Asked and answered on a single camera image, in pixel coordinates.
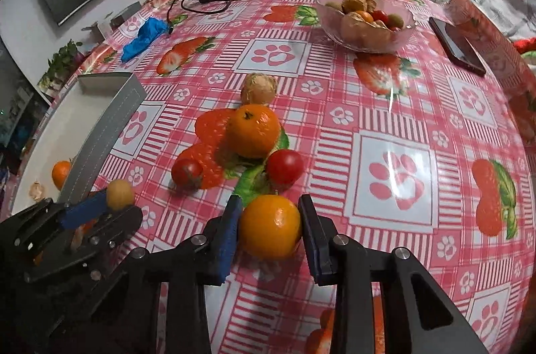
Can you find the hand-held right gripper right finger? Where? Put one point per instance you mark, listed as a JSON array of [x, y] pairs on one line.
[[315, 243]]

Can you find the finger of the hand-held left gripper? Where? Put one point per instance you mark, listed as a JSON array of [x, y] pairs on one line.
[[83, 211], [121, 222]]

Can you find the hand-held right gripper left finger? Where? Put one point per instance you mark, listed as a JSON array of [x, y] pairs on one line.
[[228, 241]]

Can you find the yellow longan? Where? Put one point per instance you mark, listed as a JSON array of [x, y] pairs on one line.
[[120, 192]]

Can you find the small orange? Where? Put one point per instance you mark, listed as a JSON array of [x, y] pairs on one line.
[[61, 174], [365, 16]]

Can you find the large orange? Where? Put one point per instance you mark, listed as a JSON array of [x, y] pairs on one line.
[[270, 226], [253, 130]]

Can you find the red cherry tomato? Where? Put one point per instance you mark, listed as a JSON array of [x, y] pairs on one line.
[[284, 167], [186, 171], [380, 16]]

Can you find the white tray with grey rim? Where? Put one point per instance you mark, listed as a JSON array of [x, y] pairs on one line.
[[113, 127]]

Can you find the clear glass bowl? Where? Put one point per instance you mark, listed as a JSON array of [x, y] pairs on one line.
[[331, 26]]

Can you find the green potted plant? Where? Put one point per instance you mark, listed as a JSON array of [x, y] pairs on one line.
[[63, 60]]

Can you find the red printed tablecloth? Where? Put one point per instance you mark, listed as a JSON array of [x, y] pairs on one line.
[[418, 115]]

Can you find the blue cloth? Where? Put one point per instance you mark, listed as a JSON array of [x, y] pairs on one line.
[[144, 35]]

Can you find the green jujube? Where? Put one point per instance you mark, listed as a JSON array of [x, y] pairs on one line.
[[395, 20], [331, 6]]

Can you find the black smartphone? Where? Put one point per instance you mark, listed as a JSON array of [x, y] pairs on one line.
[[454, 46]]

